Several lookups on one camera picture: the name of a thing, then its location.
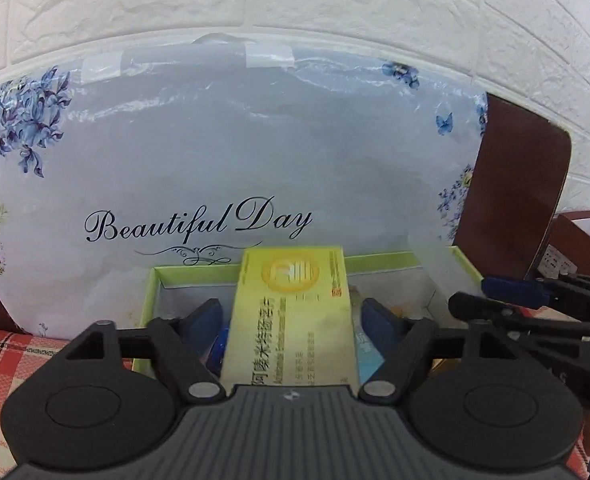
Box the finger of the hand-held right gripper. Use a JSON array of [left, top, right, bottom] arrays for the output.
[[447, 291, 590, 342], [481, 272, 590, 312]]

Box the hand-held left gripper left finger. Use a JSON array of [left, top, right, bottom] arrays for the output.
[[50, 299, 226, 403]]

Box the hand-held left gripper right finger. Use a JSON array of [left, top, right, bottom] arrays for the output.
[[359, 297, 526, 403]]

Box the light green cardboard box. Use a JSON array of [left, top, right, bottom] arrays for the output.
[[130, 247, 486, 376]]

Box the yellow green medicine box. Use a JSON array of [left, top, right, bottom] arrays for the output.
[[220, 245, 361, 392]]

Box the dark blue medicine box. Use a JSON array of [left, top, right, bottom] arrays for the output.
[[202, 327, 232, 377]]

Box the brown wooden headboard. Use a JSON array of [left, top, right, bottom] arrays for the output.
[[0, 92, 573, 333]]

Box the floral plastic bag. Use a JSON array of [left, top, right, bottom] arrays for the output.
[[0, 32, 490, 341]]

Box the plaid bed sheet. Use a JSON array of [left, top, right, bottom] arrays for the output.
[[0, 325, 141, 480]]

